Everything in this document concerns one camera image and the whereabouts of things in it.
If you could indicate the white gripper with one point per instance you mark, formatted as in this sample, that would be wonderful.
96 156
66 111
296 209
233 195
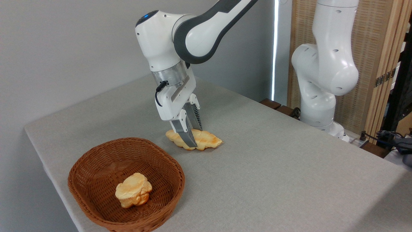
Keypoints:
172 103

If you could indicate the long twisted bread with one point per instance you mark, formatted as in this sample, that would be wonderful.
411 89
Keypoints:
209 140

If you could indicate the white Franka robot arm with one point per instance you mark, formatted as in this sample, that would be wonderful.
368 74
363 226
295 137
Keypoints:
325 64

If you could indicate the round bread bun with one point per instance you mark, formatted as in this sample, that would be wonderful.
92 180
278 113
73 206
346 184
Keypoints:
133 190

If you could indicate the brown wicker basket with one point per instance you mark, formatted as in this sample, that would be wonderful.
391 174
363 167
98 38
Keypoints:
96 167

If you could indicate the dark wooden slat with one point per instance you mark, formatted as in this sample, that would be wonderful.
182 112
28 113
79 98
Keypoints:
269 103
285 110

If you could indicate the grey tablecloth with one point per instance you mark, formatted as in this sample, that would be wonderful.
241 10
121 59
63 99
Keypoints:
273 177

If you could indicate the wooden wicker folding screen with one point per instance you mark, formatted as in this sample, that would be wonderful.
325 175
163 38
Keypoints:
368 38

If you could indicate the brass screen hinge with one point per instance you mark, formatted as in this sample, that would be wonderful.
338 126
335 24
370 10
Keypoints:
384 77

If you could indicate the black vertical stand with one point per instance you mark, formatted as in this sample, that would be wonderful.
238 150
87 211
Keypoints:
397 90

